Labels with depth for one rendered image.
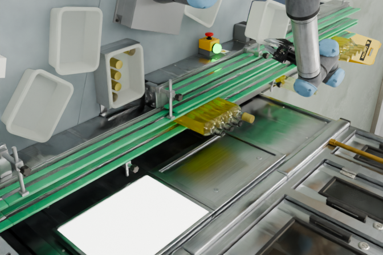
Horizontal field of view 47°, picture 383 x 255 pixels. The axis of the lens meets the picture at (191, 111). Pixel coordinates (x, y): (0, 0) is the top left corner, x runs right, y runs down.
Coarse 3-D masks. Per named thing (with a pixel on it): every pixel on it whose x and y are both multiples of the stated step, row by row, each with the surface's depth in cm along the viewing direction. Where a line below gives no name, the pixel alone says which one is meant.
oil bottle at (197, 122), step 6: (186, 114) 181; (192, 114) 181; (198, 114) 181; (174, 120) 186; (180, 120) 183; (186, 120) 181; (192, 120) 178; (198, 120) 177; (204, 120) 177; (210, 120) 177; (186, 126) 182; (192, 126) 180; (198, 126) 177; (204, 126) 175; (210, 126) 174; (198, 132) 178; (204, 132) 176; (210, 132) 175
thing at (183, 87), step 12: (336, 12) 279; (348, 12) 279; (324, 24) 255; (288, 36) 237; (276, 48) 220; (228, 60) 205; (240, 60) 206; (252, 60) 206; (204, 72) 192; (216, 72) 192; (228, 72) 194; (180, 84) 181; (192, 84) 181
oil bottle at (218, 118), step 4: (200, 108) 186; (204, 108) 186; (196, 112) 184; (200, 112) 183; (204, 112) 183; (208, 112) 183; (212, 112) 183; (208, 116) 180; (212, 116) 180; (216, 116) 180; (220, 116) 181; (216, 120) 178; (220, 120) 179; (224, 120) 181; (216, 124) 178; (220, 124) 179; (220, 128) 180
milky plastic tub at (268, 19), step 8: (256, 8) 173; (264, 8) 169; (272, 8) 187; (280, 8) 184; (248, 16) 177; (256, 16) 173; (264, 16) 184; (272, 16) 189; (280, 16) 188; (248, 24) 175; (256, 24) 173; (264, 24) 186; (272, 24) 190; (280, 24) 188; (248, 32) 175; (256, 32) 173; (264, 32) 188; (272, 32) 190; (280, 32) 188; (256, 40) 173
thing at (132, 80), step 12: (132, 48) 163; (108, 60) 156; (132, 60) 172; (108, 72) 158; (120, 72) 172; (132, 72) 174; (108, 84) 160; (132, 84) 177; (144, 84) 174; (120, 96) 172; (132, 96) 173
